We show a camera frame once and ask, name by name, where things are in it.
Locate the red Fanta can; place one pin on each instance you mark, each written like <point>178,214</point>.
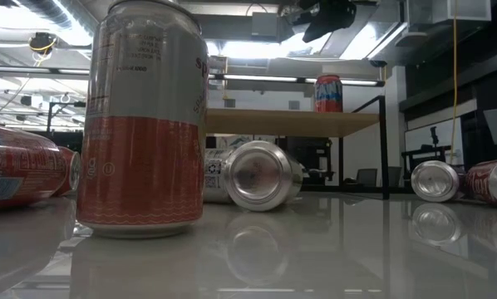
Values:
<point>328,93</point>
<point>20,166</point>
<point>70,170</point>

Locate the green soda can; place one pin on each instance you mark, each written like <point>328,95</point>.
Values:
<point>259,174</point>

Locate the silver and orange sparkling can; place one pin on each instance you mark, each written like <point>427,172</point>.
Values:
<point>144,124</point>

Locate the wooden shelf with black legs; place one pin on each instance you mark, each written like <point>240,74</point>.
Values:
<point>290,122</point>

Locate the long ceiling light tube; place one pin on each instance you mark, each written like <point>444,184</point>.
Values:
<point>257,78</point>

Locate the white ventilation unit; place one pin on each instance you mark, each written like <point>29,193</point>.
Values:
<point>460,10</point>

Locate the black equipment cart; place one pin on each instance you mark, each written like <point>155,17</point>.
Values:
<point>311,158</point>

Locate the black tripod stand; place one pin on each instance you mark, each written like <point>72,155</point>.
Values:
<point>434,141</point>

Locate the grey office chair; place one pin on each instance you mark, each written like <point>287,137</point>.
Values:
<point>395,175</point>
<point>367,177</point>

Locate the dark red Coca-Cola can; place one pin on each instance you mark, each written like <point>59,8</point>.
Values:
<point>435,180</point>

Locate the white wall board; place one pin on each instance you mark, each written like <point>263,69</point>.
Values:
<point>419,137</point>

